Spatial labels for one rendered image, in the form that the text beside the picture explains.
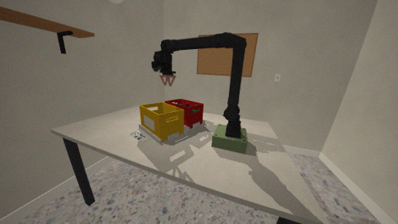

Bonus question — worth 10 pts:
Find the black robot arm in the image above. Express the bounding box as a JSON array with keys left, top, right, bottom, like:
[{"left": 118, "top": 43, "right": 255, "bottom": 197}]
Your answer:
[{"left": 151, "top": 32, "right": 247, "bottom": 138}]

